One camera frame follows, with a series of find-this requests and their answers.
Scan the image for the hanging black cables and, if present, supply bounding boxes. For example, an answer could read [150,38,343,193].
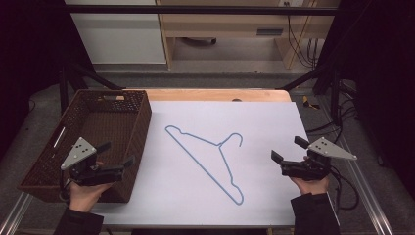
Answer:
[283,1,325,71]

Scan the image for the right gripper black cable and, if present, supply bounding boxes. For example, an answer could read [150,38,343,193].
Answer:
[328,165,360,212]

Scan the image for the black metal stand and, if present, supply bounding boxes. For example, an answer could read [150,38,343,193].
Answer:
[279,62,347,126]
[58,61,125,114]

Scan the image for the black floor cables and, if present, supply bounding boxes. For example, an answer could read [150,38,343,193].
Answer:
[305,77,360,145]

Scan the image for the light wooden desk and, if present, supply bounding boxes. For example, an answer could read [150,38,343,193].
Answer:
[156,0,328,71]

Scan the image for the person's right hand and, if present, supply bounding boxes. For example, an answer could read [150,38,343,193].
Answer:
[290,176,331,197]

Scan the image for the person's left hand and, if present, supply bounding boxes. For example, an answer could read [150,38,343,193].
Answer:
[68,180,114,213]

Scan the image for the blue wire clothes hanger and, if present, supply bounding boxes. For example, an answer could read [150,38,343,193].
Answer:
[164,124,246,207]

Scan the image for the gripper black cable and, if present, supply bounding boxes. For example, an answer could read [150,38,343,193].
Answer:
[58,177,73,203]
[328,165,360,212]

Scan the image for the black horizontal frame bar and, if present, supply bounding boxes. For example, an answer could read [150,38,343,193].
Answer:
[64,4,341,17]

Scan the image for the white cabinet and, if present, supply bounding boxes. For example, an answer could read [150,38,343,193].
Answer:
[64,0,167,66]

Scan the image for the aluminium rail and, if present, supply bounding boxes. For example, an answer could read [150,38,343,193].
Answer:
[0,191,34,235]
[317,96,396,235]

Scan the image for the dark curtain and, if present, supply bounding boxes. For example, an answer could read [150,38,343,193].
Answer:
[312,0,415,190]
[0,0,96,161]

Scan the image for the brown woven basket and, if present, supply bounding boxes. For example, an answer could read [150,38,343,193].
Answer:
[17,89,153,205]

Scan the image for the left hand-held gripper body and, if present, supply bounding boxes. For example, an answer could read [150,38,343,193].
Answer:
[60,136,126,187]

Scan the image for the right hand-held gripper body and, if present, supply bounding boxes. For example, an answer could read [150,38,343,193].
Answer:
[280,136,358,182]

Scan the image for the yellow and black tool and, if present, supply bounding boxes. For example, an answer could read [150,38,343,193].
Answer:
[301,95,321,111]

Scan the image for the white paper sheet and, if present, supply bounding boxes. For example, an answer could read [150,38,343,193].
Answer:
[92,100,310,227]

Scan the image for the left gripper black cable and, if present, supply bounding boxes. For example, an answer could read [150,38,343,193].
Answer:
[58,177,73,203]

